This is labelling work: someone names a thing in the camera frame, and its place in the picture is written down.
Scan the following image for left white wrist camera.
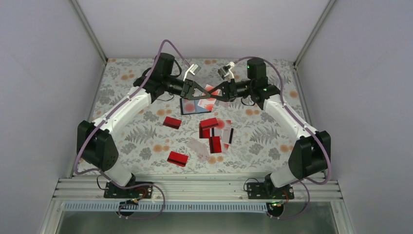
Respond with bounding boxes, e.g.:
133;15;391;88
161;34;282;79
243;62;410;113
183;64;201;81

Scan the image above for white card red circles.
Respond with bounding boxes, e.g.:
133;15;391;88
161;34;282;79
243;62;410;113
182;99;196;115

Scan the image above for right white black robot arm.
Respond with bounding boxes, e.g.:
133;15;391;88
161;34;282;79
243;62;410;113
208;56;332;198

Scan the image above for white card black stripe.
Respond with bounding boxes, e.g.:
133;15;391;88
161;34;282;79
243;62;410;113
221;120;234;144

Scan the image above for red card black stripe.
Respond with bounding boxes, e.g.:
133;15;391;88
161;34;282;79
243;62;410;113
167;151;189;167

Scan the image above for floral patterned table mat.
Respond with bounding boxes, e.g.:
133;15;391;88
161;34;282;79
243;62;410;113
76;58;320;176

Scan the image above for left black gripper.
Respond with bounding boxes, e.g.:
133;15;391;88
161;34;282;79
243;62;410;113
163;75;210;100

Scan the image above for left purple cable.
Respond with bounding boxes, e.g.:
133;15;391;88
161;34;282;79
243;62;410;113
73;39;191;221

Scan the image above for aluminium rail frame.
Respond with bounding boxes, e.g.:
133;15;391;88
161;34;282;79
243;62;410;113
40;173;353;234

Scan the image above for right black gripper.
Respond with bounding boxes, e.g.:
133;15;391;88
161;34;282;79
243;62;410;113
208;78;253;102

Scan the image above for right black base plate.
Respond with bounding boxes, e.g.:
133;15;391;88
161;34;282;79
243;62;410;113
243;178;295;200

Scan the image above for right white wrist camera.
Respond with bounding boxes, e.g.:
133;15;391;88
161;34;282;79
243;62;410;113
218;61;235;79

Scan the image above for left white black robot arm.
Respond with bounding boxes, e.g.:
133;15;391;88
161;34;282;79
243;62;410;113
74;53;211;197

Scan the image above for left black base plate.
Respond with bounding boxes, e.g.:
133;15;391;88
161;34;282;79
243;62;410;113
103;181;153;199

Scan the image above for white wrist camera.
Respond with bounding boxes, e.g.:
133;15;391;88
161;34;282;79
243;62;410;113
183;64;201;81
218;61;235;79

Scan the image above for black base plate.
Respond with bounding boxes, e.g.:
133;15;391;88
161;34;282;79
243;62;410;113
103;181;153;199
243;178;295;200

